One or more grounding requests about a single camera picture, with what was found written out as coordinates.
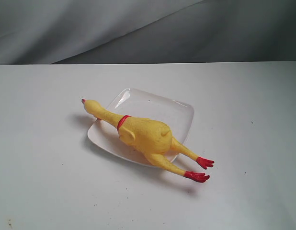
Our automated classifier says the yellow rubber chicken toy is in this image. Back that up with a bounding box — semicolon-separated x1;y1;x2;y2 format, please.
81;99;215;183

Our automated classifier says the white square plate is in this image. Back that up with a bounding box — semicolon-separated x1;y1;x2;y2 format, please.
88;88;194;167

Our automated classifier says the grey backdrop cloth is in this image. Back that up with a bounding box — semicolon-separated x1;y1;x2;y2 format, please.
0;0;296;64

